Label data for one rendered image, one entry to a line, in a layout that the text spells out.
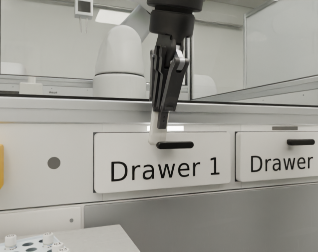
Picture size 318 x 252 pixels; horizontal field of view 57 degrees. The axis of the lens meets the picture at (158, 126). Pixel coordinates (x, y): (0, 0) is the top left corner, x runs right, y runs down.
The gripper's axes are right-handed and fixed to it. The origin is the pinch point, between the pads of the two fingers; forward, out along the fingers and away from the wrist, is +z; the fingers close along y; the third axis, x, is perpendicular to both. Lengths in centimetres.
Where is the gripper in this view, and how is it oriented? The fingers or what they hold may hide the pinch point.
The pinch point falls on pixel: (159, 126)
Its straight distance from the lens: 54.6
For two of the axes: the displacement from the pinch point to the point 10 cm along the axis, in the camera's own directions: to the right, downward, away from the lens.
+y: 3.3, 3.3, -8.8
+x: 9.3, 0.0, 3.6
